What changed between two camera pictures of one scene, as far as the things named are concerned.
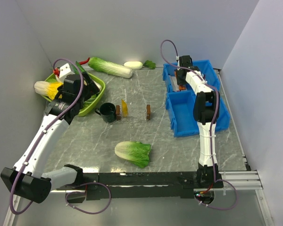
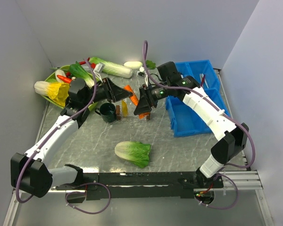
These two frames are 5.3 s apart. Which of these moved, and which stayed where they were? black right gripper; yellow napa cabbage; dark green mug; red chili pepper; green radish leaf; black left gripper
Moved: black right gripper; black left gripper
Stayed: red chili pepper; yellow napa cabbage; green radish leaf; dark green mug
